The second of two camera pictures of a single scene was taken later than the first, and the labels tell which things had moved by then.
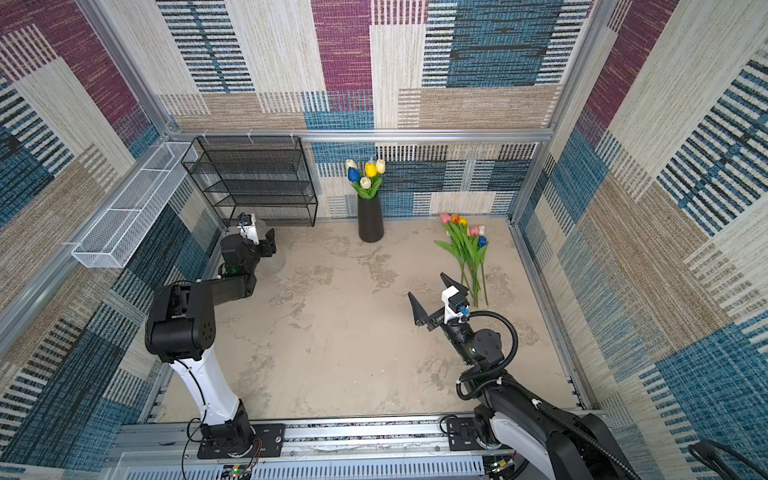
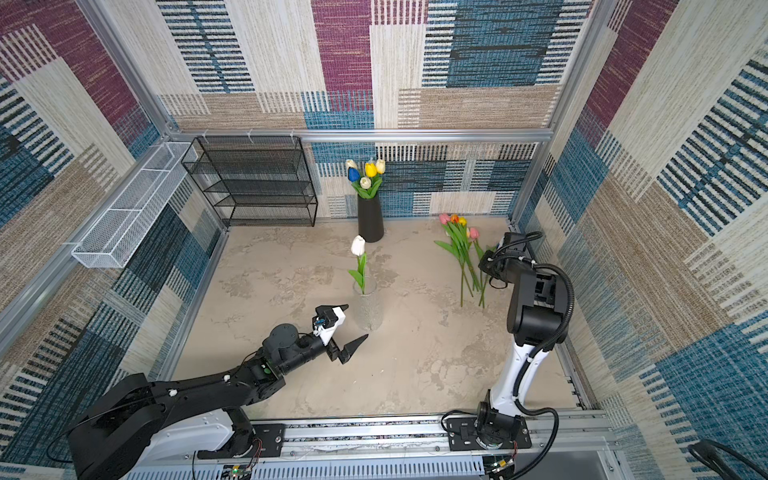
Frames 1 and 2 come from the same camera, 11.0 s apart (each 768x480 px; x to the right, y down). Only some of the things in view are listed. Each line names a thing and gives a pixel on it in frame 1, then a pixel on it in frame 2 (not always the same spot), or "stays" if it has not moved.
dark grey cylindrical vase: [370, 218] stays
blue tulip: [353, 174] stays
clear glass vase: [273, 265] to [369, 307]
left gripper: [266, 246] to [345, 353]
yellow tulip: [370, 169] stays
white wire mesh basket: [120, 231] stays
